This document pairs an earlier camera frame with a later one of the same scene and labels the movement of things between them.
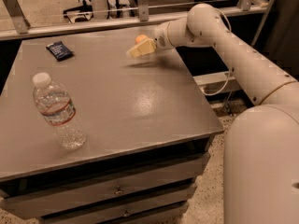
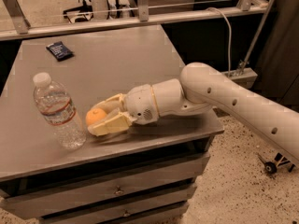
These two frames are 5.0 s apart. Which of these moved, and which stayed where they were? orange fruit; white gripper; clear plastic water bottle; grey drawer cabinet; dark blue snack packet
Moved: white gripper; orange fruit
Stayed: grey drawer cabinet; clear plastic water bottle; dark blue snack packet
